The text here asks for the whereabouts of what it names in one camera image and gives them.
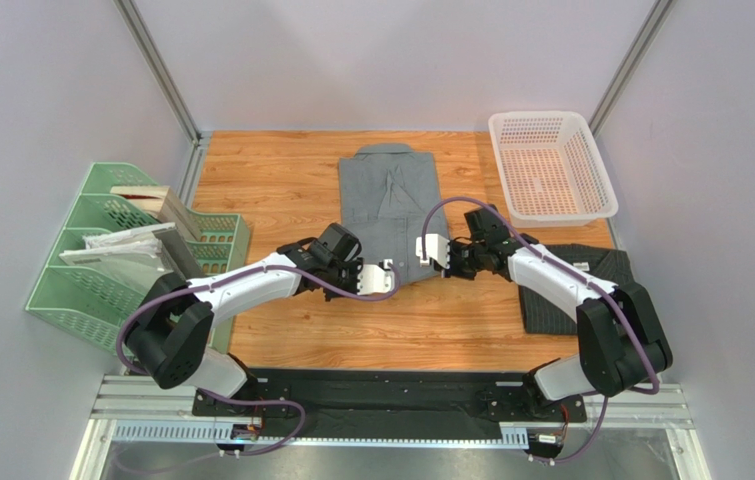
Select grey long sleeve shirt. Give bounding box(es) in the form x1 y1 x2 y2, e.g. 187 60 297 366
338 143 442 285

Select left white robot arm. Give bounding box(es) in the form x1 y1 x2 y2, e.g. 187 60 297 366
117 223 362 398

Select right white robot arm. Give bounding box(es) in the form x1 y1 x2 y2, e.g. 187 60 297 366
435 206 674 405

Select dark striped folded shirt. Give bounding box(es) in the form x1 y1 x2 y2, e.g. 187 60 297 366
508 244 633 335

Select white plastic basket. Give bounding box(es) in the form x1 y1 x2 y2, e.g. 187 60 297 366
488 111 619 229

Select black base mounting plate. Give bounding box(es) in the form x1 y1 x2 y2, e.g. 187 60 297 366
192 368 587 440

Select papers in file rack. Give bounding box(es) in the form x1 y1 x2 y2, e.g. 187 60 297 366
58 222 203 294

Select green plastic file rack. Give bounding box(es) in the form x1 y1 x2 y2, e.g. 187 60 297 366
25 162 251 354

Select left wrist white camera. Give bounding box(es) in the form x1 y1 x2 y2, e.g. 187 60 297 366
357 259 398 296

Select wrist white camera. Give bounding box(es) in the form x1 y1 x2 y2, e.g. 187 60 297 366
357 259 398 296
414 233 450 281

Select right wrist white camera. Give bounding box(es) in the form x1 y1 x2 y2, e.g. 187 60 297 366
414 233 450 281

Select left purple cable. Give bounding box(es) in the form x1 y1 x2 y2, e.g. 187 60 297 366
115 259 402 459

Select purple cable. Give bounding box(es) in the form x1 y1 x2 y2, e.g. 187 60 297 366
115 259 402 459
420 196 662 465

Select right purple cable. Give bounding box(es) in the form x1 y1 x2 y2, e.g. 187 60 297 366
420 196 662 465

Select aluminium front frame rail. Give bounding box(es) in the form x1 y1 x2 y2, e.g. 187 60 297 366
71 369 710 479

